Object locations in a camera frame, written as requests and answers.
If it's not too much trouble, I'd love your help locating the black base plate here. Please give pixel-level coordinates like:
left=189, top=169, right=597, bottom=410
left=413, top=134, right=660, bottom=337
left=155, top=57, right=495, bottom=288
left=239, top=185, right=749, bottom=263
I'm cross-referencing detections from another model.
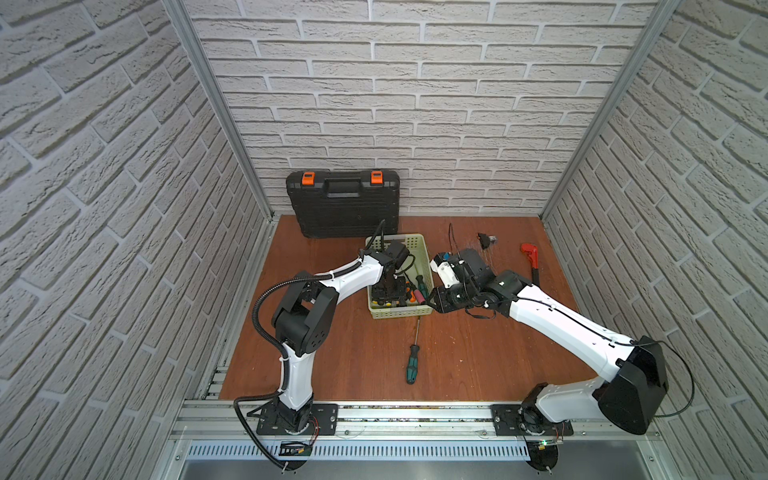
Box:
left=256, top=401, right=339, bottom=436
left=490, top=404, right=574, bottom=437

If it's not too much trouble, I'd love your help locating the small black metal part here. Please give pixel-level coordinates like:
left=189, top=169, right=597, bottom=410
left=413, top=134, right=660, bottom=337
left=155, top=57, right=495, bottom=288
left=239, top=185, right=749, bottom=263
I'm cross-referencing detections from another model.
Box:
left=477, top=233, right=497, bottom=251

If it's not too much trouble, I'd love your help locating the aluminium rail frame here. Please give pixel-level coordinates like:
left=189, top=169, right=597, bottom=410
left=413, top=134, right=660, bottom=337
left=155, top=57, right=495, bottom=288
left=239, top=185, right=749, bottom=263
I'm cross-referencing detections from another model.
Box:
left=163, top=400, right=663, bottom=471

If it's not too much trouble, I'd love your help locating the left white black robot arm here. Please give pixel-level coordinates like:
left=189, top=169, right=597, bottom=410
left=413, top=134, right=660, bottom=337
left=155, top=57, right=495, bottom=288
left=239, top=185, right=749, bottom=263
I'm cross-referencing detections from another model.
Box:
left=251, top=220, right=408, bottom=434

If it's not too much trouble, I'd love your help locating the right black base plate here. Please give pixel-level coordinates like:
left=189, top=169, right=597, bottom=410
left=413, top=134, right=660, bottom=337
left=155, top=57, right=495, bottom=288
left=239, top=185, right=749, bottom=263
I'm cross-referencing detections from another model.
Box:
left=490, top=404, right=574, bottom=437

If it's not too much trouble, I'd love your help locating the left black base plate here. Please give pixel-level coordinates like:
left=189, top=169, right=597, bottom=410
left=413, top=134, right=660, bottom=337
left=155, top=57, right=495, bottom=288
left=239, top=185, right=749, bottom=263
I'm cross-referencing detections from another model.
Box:
left=256, top=401, right=339, bottom=436

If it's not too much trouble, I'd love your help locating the red pipe wrench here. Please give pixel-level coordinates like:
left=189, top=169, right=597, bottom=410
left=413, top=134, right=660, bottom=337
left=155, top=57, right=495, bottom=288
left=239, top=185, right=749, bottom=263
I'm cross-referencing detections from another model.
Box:
left=520, top=243, right=540, bottom=286

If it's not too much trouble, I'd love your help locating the black plastic tool case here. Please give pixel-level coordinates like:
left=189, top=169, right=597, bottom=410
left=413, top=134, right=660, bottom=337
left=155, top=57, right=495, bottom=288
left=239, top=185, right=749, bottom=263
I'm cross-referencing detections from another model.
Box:
left=285, top=169, right=401, bottom=239

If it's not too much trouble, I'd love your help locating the light green plastic bin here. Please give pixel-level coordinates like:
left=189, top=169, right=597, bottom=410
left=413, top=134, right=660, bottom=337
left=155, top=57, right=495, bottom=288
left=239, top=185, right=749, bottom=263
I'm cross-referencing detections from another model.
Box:
left=366, top=234, right=435, bottom=320

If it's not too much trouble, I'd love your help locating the green black large screwdriver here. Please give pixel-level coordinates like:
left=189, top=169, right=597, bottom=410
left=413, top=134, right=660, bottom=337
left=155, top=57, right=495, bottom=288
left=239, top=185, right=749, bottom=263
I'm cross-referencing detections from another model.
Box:
left=406, top=317, right=421, bottom=385

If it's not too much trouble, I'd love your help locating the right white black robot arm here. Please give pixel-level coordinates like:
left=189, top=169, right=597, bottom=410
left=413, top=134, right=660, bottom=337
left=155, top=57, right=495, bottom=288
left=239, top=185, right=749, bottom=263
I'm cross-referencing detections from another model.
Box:
left=428, top=249, right=669, bottom=435

